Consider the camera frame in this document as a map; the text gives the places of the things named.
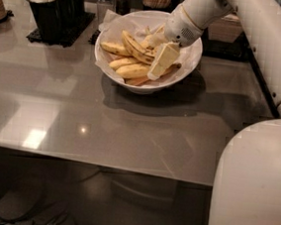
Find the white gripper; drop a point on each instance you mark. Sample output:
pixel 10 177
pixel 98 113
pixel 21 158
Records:
pixel 180 29

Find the curved yellow banana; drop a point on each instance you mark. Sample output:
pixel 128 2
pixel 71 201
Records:
pixel 135 49

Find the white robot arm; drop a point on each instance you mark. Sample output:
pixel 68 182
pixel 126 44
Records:
pixel 247 187

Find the back yellow banana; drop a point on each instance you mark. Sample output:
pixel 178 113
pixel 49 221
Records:
pixel 152 39

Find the white ceramic bowl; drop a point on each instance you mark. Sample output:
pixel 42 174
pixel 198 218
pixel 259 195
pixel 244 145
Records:
pixel 184 69

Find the lower front yellow banana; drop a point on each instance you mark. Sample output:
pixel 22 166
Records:
pixel 133 70

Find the brownish bottom banana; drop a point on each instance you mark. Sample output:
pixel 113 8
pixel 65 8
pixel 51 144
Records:
pixel 142 80

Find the left small yellow banana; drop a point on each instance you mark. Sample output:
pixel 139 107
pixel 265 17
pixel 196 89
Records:
pixel 115 49

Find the small yellow banana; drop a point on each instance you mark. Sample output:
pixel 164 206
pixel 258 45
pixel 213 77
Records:
pixel 114 65
pixel 115 49

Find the small middle yellow banana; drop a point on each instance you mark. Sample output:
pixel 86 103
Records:
pixel 114 65

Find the black napkin dispenser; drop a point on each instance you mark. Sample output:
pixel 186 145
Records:
pixel 225 38

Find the black rubber mat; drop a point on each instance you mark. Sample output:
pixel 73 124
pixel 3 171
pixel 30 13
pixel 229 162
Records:
pixel 69 35

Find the rear black cutlery holder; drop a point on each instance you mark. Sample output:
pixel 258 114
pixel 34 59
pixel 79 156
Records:
pixel 70 11

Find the black cutlery holder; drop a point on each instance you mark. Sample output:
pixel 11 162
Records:
pixel 48 20
pixel 70 11

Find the front black cutlery holder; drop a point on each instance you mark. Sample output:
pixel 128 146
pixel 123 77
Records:
pixel 48 20

